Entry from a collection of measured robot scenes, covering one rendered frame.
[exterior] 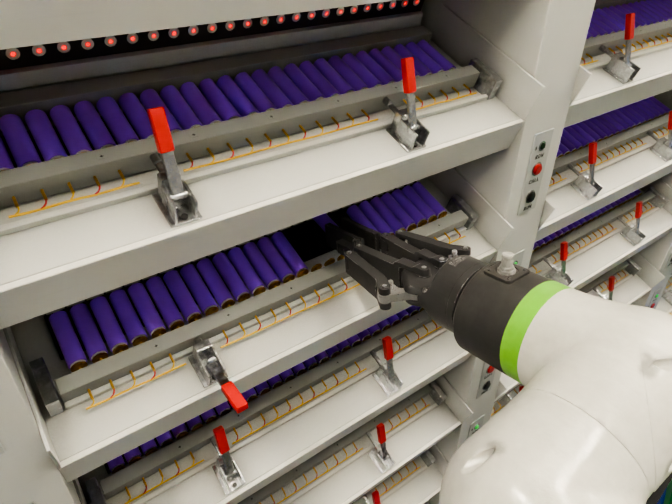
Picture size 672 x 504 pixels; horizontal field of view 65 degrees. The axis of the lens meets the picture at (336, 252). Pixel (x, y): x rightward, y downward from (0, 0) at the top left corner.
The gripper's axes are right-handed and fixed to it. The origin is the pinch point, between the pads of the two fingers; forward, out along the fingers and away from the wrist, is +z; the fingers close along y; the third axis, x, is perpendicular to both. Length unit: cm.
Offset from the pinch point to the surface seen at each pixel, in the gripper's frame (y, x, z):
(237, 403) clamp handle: 21.8, 6.5, -9.7
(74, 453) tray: 35.9, 8.2, -3.6
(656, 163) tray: -71, 8, -3
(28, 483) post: 39.9, 8.5, -4.2
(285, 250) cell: 6.7, 1.0, 5.2
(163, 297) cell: 22.7, 1.0, 5.1
